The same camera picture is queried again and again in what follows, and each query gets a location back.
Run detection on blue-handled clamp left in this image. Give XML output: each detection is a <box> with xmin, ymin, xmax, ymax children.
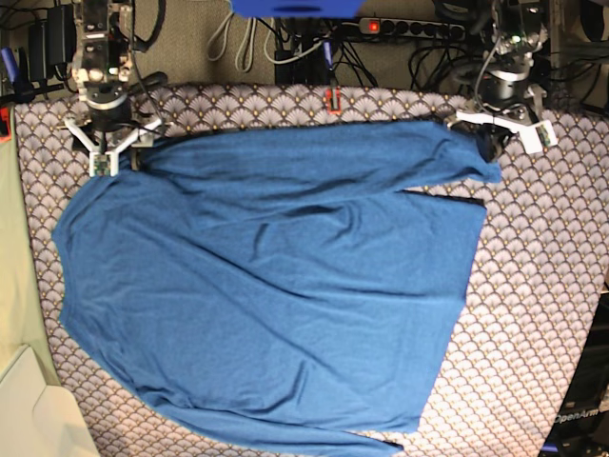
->
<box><xmin>1</xmin><ymin>47</ymin><xmax>34</xmax><ymax>105</ymax></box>

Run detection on black OpenArm base box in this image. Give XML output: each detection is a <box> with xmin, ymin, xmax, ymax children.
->
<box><xmin>540</xmin><ymin>290</ymin><xmax>608</xmax><ymax>456</ymax></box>

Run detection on blue box overhead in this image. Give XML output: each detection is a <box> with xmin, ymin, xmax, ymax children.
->
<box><xmin>232</xmin><ymin>0</ymin><xmax>363</xmax><ymax>18</ymax></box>

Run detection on red and grey clamp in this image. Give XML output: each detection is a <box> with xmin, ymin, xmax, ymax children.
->
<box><xmin>324</xmin><ymin>86</ymin><xmax>342</xmax><ymax>115</ymax></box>

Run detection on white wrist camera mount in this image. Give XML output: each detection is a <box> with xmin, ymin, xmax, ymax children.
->
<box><xmin>64</xmin><ymin>117</ymin><xmax>163</xmax><ymax>177</ymax></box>
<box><xmin>444</xmin><ymin>108</ymin><xmax>558</xmax><ymax>155</ymax></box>

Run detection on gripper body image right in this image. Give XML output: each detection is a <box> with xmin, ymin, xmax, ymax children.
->
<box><xmin>478</xmin><ymin>70</ymin><xmax>542</xmax><ymax>125</ymax></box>

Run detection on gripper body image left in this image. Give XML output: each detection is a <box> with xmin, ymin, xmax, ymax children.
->
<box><xmin>85</xmin><ymin>92</ymin><xmax>132</xmax><ymax>138</ymax></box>

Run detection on white plastic bin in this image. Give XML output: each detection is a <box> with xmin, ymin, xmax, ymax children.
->
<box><xmin>0</xmin><ymin>344</ymin><xmax>100</xmax><ymax>457</ymax></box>

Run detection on blue T-shirt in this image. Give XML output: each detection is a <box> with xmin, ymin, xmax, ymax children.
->
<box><xmin>52</xmin><ymin>122</ymin><xmax>501</xmax><ymax>456</ymax></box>

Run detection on black power strip red switch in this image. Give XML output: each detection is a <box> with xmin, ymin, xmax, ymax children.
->
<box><xmin>355</xmin><ymin>17</ymin><xmax>466</xmax><ymax>41</ymax></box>

